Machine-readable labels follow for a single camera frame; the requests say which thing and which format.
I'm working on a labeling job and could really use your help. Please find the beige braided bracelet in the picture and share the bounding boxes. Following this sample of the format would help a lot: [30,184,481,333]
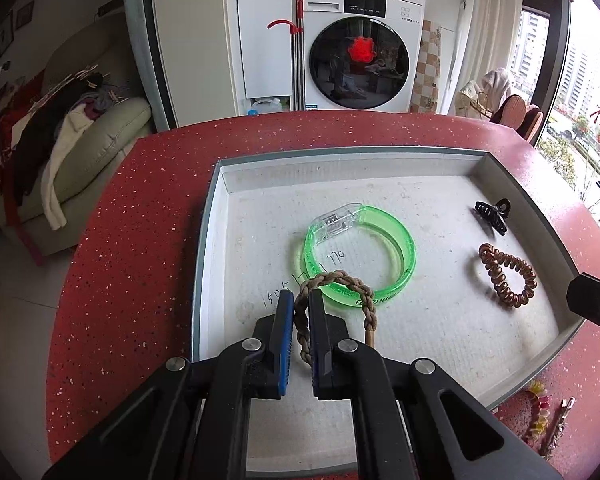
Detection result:
[292,268,378,369]

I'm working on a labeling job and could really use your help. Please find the brown spiral hair tie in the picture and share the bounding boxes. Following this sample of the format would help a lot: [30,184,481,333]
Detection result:
[478,242,539,309]

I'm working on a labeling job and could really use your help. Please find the grey jewelry tray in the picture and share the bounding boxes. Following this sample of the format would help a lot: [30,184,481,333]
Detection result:
[190,145,588,478]

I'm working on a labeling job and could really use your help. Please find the green translucent bangle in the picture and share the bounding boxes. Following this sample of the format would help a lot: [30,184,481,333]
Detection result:
[301,203,417,304]

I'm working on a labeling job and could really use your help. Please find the silver star hair clip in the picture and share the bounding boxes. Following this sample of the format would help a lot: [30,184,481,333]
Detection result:
[539,396,576,460]

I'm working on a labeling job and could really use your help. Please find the black claw hair clip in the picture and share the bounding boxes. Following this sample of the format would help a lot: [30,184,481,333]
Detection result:
[475,198,512,235]

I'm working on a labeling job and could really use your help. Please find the brown chair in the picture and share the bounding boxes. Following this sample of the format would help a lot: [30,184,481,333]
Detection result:
[516,105,544,143]
[490,94,527,130]

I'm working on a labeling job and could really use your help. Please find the white detergent bottle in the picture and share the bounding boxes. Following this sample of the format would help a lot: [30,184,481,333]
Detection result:
[247,98,284,116]

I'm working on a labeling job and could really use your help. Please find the white washing machine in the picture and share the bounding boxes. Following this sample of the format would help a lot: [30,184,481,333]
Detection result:
[303,0,424,113]

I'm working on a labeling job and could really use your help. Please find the white tall cabinet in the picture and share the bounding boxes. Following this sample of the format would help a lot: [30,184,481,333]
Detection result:
[149,0,294,127]

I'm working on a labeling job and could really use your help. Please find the pile of clothes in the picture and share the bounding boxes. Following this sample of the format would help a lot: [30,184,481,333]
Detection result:
[0,68,150,263]

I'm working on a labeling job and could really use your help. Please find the beige leather armchair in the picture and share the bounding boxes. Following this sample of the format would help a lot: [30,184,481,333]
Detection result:
[0,14,152,262]

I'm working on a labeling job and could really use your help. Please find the red handled mop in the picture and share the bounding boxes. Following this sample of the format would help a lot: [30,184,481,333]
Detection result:
[266,0,306,112]

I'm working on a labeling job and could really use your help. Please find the framed wall pictures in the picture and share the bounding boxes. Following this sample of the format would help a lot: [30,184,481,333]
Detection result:
[0,0,34,59]

